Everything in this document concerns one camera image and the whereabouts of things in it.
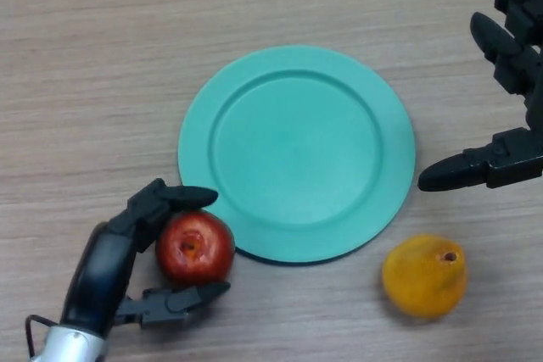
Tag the green round plate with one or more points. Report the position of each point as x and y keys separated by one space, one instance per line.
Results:
x=297 y=154

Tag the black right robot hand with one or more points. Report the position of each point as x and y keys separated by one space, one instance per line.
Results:
x=515 y=69

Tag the yellow orange round fruit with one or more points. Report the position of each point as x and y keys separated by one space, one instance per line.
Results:
x=424 y=279

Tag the red apple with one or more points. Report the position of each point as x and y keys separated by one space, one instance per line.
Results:
x=199 y=252

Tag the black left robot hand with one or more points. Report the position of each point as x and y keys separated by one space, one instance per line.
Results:
x=99 y=268

